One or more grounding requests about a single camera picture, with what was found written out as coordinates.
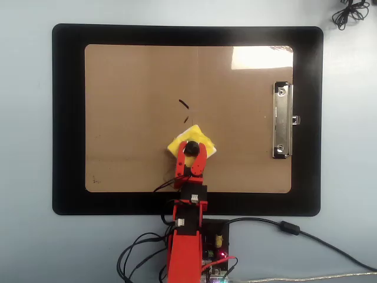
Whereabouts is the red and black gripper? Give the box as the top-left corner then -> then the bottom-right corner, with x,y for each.
173,140 -> 209,205

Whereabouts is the yellow sponge with black knob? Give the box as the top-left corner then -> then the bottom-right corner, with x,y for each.
167,124 -> 219,166

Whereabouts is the black marker mark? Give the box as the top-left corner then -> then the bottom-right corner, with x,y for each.
178,98 -> 191,123

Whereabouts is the brown clipboard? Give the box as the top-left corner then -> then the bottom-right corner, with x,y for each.
84,44 -> 295,195

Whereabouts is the black servo wiring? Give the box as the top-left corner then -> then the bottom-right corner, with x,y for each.
116,175 -> 191,283

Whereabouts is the metal clipboard clip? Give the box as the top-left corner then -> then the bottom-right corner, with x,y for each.
271,81 -> 302,160

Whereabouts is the black mat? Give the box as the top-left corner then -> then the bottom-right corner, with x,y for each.
51,23 -> 325,217

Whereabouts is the red wire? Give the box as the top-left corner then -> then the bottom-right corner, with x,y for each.
201,255 -> 239,272

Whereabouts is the black power cable with ferrite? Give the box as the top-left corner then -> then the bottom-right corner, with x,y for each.
227,217 -> 377,272

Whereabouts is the silver USB cable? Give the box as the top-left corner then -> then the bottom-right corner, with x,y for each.
226,271 -> 377,283

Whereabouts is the coiled black cable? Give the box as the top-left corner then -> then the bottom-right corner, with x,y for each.
332,0 -> 371,31

